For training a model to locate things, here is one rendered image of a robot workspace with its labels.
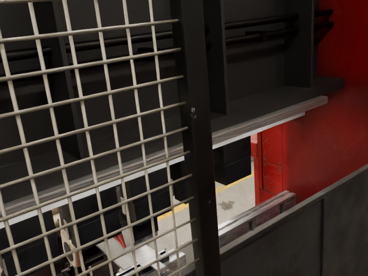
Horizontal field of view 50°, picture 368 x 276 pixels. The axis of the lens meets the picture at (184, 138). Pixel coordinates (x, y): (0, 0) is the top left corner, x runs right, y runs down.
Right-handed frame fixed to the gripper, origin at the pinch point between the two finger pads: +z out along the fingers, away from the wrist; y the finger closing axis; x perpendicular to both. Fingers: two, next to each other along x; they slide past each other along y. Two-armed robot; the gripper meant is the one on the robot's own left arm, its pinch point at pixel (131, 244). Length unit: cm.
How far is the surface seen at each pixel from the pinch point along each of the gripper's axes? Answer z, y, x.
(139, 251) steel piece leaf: 3.4, 0.7, -3.1
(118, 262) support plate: 3.4, -7.9, -2.7
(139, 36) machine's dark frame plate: -52, -3, -62
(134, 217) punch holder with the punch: -9.3, -4.5, -21.8
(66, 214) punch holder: -18.0, -24.9, -22.7
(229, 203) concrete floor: 19, 177, 165
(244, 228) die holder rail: 13.3, 46.1, -8.3
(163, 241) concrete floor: 23, 95, 161
